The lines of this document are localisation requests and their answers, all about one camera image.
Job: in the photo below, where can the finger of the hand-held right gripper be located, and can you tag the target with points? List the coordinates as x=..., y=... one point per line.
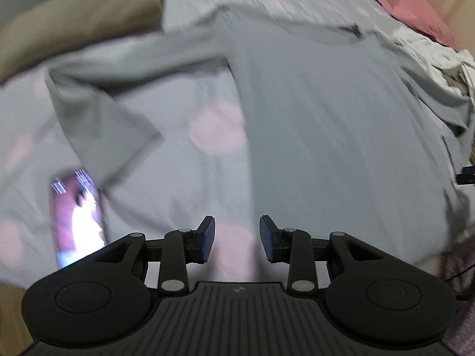
x=467, y=176

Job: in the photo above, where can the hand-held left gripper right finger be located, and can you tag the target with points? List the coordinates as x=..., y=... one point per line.
x=269, y=241

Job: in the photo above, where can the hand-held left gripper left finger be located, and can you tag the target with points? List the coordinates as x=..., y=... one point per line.
x=206, y=241

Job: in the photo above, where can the grey long-sleeve shirt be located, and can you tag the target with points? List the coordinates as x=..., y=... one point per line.
x=315, y=118

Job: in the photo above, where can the brown striped garment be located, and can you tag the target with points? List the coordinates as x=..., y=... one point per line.
x=454, y=79

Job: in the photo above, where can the grey bed with pink dots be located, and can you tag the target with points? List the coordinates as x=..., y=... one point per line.
x=215, y=126

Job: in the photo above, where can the black smartphone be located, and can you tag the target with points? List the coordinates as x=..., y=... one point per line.
x=78, y=218

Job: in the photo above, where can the white crinkled garment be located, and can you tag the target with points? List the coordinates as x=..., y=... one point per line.
x=426, y=52

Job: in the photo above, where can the beige padded headboard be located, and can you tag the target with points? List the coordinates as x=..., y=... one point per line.
x=460, y=3

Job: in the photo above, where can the pink pillow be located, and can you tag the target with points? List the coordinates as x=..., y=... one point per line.
x=400, y=0

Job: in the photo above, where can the beige folded blanket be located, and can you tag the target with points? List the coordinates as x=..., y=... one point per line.
x=74, y=15

